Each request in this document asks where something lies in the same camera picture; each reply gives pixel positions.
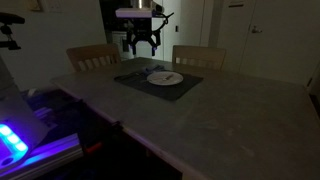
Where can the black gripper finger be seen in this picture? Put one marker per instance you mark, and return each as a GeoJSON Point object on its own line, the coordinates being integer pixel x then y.
{"type": "Point", "coordinates": [154, 47]}
{"type": "Point", "coordinates": [133, 46]}

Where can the wooden chair near door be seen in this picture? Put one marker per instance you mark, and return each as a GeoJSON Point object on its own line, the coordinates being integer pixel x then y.
{"type": "Point", "coordinates": [206, 57]}

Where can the silver fork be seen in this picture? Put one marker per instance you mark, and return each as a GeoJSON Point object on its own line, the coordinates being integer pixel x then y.
{"type": "Point", "coordinates": [166, 78]}

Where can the wooden chair beside robot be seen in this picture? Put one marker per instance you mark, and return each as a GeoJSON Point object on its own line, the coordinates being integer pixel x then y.
{"type": "Point", "coordinates": [84, 53]}

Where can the blue folded napkin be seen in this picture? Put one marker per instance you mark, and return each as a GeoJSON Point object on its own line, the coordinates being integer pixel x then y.
{"type": "Point", "coordinates": [150, 70]}

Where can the black camera on mount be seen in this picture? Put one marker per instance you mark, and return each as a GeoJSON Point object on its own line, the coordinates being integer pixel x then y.
{"type": "Point", "coordinates": [7, 19]}

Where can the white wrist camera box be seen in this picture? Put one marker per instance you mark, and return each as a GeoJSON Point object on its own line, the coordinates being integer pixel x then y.
{"type": "Point", "coordinates": [133, 13]}

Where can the dark table knife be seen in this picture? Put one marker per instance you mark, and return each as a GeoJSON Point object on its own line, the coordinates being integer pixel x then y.
{"type": "Point", "coordinates": [127, 76]}

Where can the dark rectangular placemat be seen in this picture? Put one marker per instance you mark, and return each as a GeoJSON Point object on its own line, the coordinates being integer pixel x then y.
{"type": "Point", "coordinates": [170, 93]}

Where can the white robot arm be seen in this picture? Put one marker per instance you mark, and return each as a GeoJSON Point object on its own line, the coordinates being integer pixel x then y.
{"type": "Point", "coordinates": [157, 10]}

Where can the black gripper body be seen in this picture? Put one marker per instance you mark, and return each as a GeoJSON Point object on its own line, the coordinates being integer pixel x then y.
{"type": "Point", "coordinates": [140, 29]}

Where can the robot base with blue lights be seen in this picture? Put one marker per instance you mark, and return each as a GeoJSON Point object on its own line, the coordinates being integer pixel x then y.
{"type": "Point", "coordinates": [21, 132]}

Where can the white round plate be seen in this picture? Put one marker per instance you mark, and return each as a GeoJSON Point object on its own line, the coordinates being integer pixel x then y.
{"type": "Point", "coordinates": [156, 76]}

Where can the white door with handle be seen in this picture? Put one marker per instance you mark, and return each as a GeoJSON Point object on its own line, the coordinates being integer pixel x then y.
{"type": "Point", "coordinates": [283, 42]}

